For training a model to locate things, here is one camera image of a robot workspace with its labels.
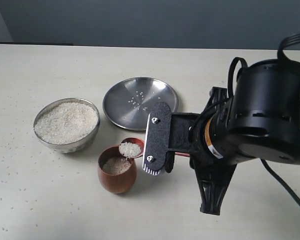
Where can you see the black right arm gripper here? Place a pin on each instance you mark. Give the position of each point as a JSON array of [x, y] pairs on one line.
[[256, 117]]

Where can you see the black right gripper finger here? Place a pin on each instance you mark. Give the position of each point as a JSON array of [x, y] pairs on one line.
[[213, 182]]

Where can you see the dark red wooden spoon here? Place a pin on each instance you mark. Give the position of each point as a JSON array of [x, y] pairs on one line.
[[131, 147]]

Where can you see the brown wooden cup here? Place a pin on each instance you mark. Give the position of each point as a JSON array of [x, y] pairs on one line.
[[117, 174]]

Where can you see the steel bowl of rice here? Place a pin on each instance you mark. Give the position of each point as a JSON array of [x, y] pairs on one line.
[[67, 125]]

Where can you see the round steel plate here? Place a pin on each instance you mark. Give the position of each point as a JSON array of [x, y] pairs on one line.
[[128, 103]]

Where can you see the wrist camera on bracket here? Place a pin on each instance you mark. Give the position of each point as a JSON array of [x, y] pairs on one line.
[[167, 133]]

